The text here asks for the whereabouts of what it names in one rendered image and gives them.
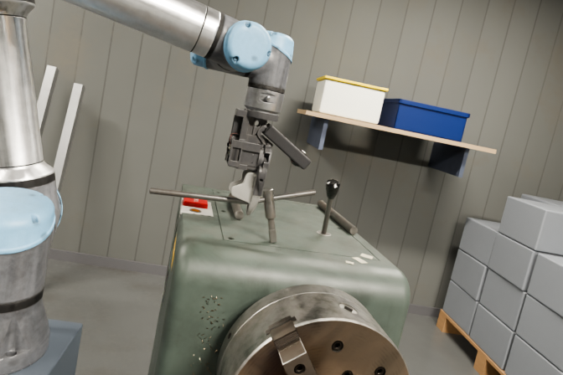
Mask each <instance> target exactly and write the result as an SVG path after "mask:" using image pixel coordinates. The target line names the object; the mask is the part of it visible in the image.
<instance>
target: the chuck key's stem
mask: <svg viewBox="0 0 563 375"><path fill-rule="evenodd" d="M263 197H264V199H265V202H264V206H265V215H266V219H268V228H269V229H268V231H269V239H270V242H271V243H275V242H277V240H276V228H275V219H274V218H275V217H276V209H275V201H274V192H273V188H271V187H269V188H264V189H263Z"/></svg>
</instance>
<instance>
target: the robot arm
mask: <svg viewBox="0 0 563 375"><path fill-rule="evenodd" d="M63 1H66V2H68V3H71V4H74V5H75V6H78V7H80V8H83V9H86V10H88V11H90V12H93V13H96V14H98V15H101V16H102V17H105V18H109V19H110V20H113V21H115V22H117V23H120V24H123V25H125V26H127V27H129V28H133V29H136V30H137V31H140V32H142V33H145V34H147V35H150V36H152V37H154V38H156V39H160V40H162V41H164V42H167V43H169V44H172V45H174V46H177V47H179V48H181V49H185V50H187V51H189V52H190V60H191V62H192V63H193V64H194V65H197V66H200V67H204V68H205V69H213V70H217V71H220V72H225V73H228V74H235V75H239V76H242V77H247V78H249V81H248V86H249V87H247V91H246V95H245V103H244V106H245V107H246V109H244V110H242V109H237V108H235V116H234V120H233V125H232V129H231V134H230V138H229V142H227V151H226V155H225V160H226V161H227V163H228V165H227V166H229V167H236V169H240V170H244V171H243V173H242V177H241V179H240V180H238V181H234V182H231V183H230V185H229V190H230V193H231V195H232V196H233V197H235V198H238V199H240V200H242V201H244V202H246V203H248V204H246V215H251V214H252V212H253V211H254V210H255V209H256V206H257V204H258V202H259V199H260V196H261V193H262V189H263V187H264V184H265V180H266V173H267V170H268V168H269V165H270V161H271V148H272V147H273V144H272V143H271V141H272V142H273V143H274V144H275V145H276V146H277V147H278V148H279V149H281V150H282V151H283V152H284V153H285V154H286V155H287V156H289V157H290V161H291V163H292V165H294V166H295V167H300V168H301V169H303V170H304V169H306V168H307V167H308V166H309V165H310V164H311V160H310V159H309V158H308V156H307V153H306V152H305V151H304V150H302V149H297V148H296V147H295V146H294V145H293V144H292V143H291V142H290V141H289V140H287V139H286V138H285V137H284V135H282V134H281V133H280V132H279V131H278V130H277V129H276V128H275V127H274V126H272V125H271V124H270V123H268V124H267V121H277V122H278V118H279V116H278V115H277V113H278V114H280V113H281V110H282V103H283V99H284V94H285V89H286V85H287V78H288V74H289V69H290V65H291V63H292V54H293V46H294V42H293V40H292V38H291V37H289V36H287V35H285V34H283V33H277V32H272V31H266V30H265V29H264V28H263V27H262V26H261V25H260V24H258V23H255V22H251V21H247V20H243V21H239V20H237V19H235V18H232V17H230V16H228V15H226V14H224V13H221V12H219V11H217V10H215V9H213V8H210V7H208V6H206V5H204V4H202V3H199V2H197V1H195V0H63ZM34 8H35V0H0V375H8V374H11V373H14V372H18V371H20V370H23V369H25V368H26V367H29V366H31V365H32V364H34V363H35V362H37V361H38V360H39V359H40V358H41V357H42V356H43V355H44V354H45V353H46V351H47V349H48V346H49V335H50V329H49V322H48V318H47V315H46V311H45V308H44V302H43V293H44V282H45V277H46V271H47V265H48V259H49V251H50V246H51V244H52V241H53V238H54V234H55V231H56V229H57V227H58V225H59V222H60V220H61V217H62V212H63V204H62V200H61V196H60V195H59V192H58V190H57V186H56V179H55V173H54V169H53V168H52V167H51V166H50V165H49V164H47V163H46V162H45V161H44V157H43V150H42V142H41V135H40V129H39V116H38V108H37V101H36V94H35V88H34V74H33V67H32V60H31V53H30V46H29V39H28V25H27V19H26V17H27V16H28V14H29V13H30V12H31V11H32V10H33V9H34ZM256 121H259V124H258V125H257V126H255V122H256ZM261 133H263V134H264V135H265V136H266V137H267V138H268V139H269V140H270V141H268V140H267V139H266V138H265V137H264V136H263V135H262V134H261Z"/></svg>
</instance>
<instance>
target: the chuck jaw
mask: <svg viewBox="0 0 563 375"><path fill-rule="evenodd" d="M295 321H296V320H295ZM269 334H271V337H272V339H273V341H274V342H275V344H276V348H277V350H278V352H279V356H280V359H281V363H282V366H283V367H284V369H285V371H286V373H287V375H318V374H317V372H316V370H315V368H314V366H313V364H312V361H311V359H310V357H309V356H308V354H307V351H306V348H305V346H304V345H303V343H302V340H301V338H300V336H299V334H298V332H297V329H296V327H295V326H294V323H293V321H292V320H290V321H288V322H286V323H284V324H282V325H280V326H278V327H276V328H274V329H272V330H271V332H270V333H268V334H267V335H269Z"/></svg>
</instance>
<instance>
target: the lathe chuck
mask: <svg viewBox="0 0 563 375"><path fill-rule="evenodd" d="M340 304H344V305H347V306H350V307H352V308H354V309H355V310H356V311H357V313H358V314H353V313H350V312H347V311H345V310H343V309H342V308H341V307H340V306H339V305H340ZM290 320H292V321H293V323H294V326H295V327H296V329H297V332H298V334H299V336H300V338H301V340H302V343H303V345H304V346H305V348H306V351H307V354H308V356H309V357H310V359H311V361H312V364H313V366H314V368H315V370H316V372H317V374H318V375H410V373H409V369H408V367H407V365H406V362H405V359H404V358H403V356H402V354H401V352H400V350H399V349H398V348H397V346H396V345H395V344H394V343H393V342H392V341H391V339H390V338H389V337H388V335H387V334H386V333H385V331H384V330H383V329H382V328H381V326H380V325H379V324H378V323H377V321H376V320H375V319H374V318H373V317H372V315H370V314H369V313H368V312H367V311H366V310H365V309H364V308H363V307H362V306H360V305H358V304H356V303H355V302H353V301H351V300H349V299H346V298H344V297H342V296H338V295H332V294H326V293H306V294H300V295H293V296H290V297H287V298H284V299H282V300H279V301H276V302H274V303H272V304H270V305H269V306H267V307H265V308H264V309H262V310H261V311H259V312H257V313H256V314H255V315H253V317H252V318H251V319H249V320H248V321H247V322H246V323H245V324H244V325H243V326H242V327H241V328H240V329H239V330H238V331H237V333H236V334H235V336H234V337H233V339H232V340H231V342H230V344H229V346H228V347H227V349H226V351H225V354H224V356H223V358H222V361H221V364H220V370H219V375H287V373H286V371H285V369H284V367H283V366H282V361H281V359H280V356H279V352H278V350H277V348H276V344H275V342H274V341H273V339H272V337H271V334H269V335H267V334H268V333H270V332H271V330H272V329H274V328H276V327H278V326H280V325H282V324H284V323H286V322H288V321H290ZM295 320H296V321H295Z"/></svg>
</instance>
